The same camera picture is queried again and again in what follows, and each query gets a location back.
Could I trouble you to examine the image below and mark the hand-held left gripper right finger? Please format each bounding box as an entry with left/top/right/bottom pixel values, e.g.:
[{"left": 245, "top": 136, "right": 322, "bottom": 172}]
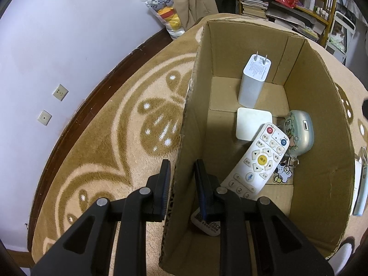
[{"left": 194, "top": 159, "right": 335, "bottom": 276}]

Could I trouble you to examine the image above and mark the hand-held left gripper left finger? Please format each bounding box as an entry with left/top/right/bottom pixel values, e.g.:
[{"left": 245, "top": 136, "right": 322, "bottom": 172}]
[{"left": 30, "top": 159, "right": 172, "bottom": 276}]

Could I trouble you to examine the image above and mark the white remote control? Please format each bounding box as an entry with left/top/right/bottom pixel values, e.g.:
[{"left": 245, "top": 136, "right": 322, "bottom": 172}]
[{"left": 190, "top": 122, "right": 290, "bottom": 236}]

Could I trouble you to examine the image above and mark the white square box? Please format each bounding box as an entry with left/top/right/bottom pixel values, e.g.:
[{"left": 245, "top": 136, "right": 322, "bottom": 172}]
[{"left": 236, "top": 107, "right": 281, "bottom": 142}]

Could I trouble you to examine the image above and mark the cartoon dog charm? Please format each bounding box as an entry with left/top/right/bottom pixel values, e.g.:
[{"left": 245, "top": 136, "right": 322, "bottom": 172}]
[{"left": 273, "top": 164, "right": 294, "bottom": 184}]

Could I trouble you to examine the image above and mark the glittery earbuds case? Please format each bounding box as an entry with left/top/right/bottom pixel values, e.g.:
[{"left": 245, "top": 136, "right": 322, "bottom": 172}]
[{"left": 283, "top": 110, "right": 314, "bottom": 157}]

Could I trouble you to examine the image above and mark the white power adapter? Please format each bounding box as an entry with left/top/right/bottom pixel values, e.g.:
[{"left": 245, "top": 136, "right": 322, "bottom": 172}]
[{"left": 237, "top": 50, "right": 271, "bottom": 108}]

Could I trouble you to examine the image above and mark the cardboard box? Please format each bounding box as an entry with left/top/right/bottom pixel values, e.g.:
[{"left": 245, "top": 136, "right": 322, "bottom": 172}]
[{"left": 159, "top": 13, "right": 355, "bottom": 275}]

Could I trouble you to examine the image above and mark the small white charger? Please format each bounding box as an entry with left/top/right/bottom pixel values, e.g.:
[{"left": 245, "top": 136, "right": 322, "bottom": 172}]
[{"left": 354, "top": 159, "right": 363, "bottom": 199}]

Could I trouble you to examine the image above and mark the light blue power bank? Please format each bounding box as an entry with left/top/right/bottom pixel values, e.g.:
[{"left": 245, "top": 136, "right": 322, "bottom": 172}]
[{"left": 352, "top": 165, "right": 368, "bottom": 216}]

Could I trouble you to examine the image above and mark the bag of plush toys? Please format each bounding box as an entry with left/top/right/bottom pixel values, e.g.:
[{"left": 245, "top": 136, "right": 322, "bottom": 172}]
[{"left": 141, "top": 0, "right": 186, "bottom": 40}]

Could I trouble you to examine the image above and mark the beige coat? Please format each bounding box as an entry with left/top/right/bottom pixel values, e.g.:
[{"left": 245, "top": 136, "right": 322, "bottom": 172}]
[{"left": 170, "top": 0, "right": 219, "bottom": 32}]

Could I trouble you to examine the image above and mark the stack of books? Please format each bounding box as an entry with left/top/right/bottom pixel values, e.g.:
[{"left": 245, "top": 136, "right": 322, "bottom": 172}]
[{"left": 240, "top": 0, "right": 269, "bottom": 18}]

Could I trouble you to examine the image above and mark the pile of magazines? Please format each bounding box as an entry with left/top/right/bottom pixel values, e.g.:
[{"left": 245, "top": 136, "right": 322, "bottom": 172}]
[{"left": 266, "top": 1, "right": 327, "bottom": 42}]

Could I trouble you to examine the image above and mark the tissue pack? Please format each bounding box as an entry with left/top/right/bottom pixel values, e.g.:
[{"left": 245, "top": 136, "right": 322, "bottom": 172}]
[{"left": 329, "top": 33, "right": 347, "bottom": 52}]

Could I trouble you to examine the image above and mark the white cart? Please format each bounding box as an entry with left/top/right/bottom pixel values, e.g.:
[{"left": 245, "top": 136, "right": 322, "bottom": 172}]
[{"left": 325, "top": 11, "right": 357, "bottom": 64}]

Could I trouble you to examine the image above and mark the wooden shelf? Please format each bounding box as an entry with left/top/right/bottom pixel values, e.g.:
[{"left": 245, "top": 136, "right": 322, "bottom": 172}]
[{"left": 237, "top": 0, "right": 338, "bottom": 46}]

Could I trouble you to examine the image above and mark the white wall socket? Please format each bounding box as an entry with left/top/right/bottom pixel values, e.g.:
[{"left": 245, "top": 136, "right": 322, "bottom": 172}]
[
  {"left": 38, "top": 110, "right": 52, "bottom": 126},
  {"left": 52, "top": 84, "right": 69, "bottom": 102}
]

